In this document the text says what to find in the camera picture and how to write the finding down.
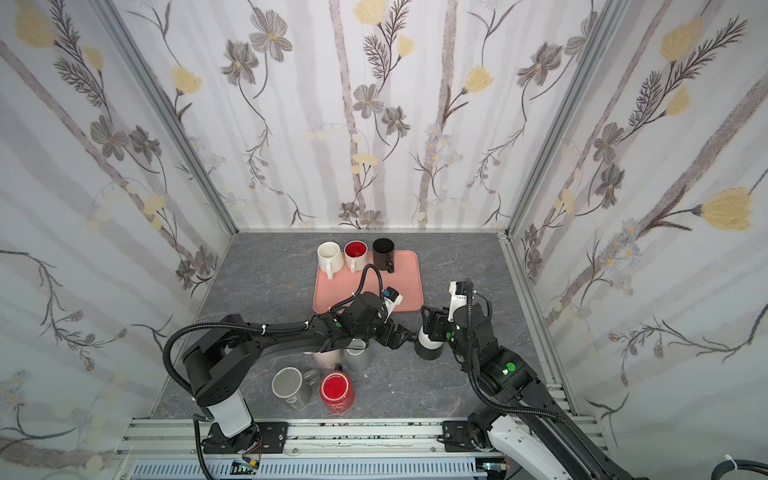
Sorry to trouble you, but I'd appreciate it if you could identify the grey mug white base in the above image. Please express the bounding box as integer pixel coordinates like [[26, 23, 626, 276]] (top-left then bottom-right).
[[414, 327, 445, 361]]

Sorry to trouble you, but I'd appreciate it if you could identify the small grey upside-down mug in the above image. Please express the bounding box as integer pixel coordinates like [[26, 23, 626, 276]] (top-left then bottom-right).
[[342, 339, 373, 374]]

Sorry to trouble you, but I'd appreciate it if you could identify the pink upside-down mug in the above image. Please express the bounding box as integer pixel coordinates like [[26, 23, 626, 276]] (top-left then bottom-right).
[[311, 350, 343, 370]]

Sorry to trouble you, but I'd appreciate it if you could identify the black mug white rim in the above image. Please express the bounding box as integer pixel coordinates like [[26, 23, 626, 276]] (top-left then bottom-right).
[[372, 238, 395, 274]]

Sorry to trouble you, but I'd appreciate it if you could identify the red upside-down mug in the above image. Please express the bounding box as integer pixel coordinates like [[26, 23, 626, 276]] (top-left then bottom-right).
[[319, 365, 355, 414]]

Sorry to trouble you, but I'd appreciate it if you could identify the white mug red inside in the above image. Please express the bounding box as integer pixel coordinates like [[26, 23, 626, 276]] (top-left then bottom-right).
[[344, 240, 369, 273]]

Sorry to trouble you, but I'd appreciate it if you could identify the cream ribbed mug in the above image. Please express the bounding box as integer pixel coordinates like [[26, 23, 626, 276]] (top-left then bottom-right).
[[316, 241, 345, 280]]

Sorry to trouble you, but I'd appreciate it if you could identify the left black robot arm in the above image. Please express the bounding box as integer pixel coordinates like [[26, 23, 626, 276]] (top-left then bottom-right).
[[162, 290, 418, 454]]

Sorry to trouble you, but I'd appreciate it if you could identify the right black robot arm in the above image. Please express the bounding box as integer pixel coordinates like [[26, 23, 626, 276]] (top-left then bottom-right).
[[421, 304, 633, 479]]

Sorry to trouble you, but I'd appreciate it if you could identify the large grey upside-down mug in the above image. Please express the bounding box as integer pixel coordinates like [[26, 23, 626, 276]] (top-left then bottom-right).
[[271, 367, 321, 410]]

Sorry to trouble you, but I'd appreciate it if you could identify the pink rectangular tray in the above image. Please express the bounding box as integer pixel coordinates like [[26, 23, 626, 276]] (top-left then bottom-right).
[[311, 250, 425, 316]]

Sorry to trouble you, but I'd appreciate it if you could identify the white slotted cable duct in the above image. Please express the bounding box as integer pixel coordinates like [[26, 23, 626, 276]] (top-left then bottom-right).
[[128, 458, 488, 480]]

